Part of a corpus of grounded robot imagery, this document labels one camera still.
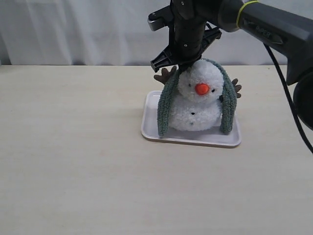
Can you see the grey-green knitted scarf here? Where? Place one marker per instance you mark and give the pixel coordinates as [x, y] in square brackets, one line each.
[166, 107]

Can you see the white background curtain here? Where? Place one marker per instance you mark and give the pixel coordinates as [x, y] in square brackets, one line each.
[79, 32]

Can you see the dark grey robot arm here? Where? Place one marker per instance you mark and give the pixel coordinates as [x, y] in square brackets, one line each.
[287, 33]

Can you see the white rectangular tray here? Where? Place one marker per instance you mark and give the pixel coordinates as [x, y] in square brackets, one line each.
[212, 137]

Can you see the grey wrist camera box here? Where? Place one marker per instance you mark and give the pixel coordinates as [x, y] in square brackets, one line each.
[160, 18]

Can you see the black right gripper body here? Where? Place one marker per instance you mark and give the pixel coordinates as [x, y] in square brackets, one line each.
[187, 35]

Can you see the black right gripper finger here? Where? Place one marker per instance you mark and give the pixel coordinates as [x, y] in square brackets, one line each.
[164, 59]
[210, 35]

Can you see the white plush snowman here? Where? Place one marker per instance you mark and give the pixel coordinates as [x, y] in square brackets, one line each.
[195, 105]

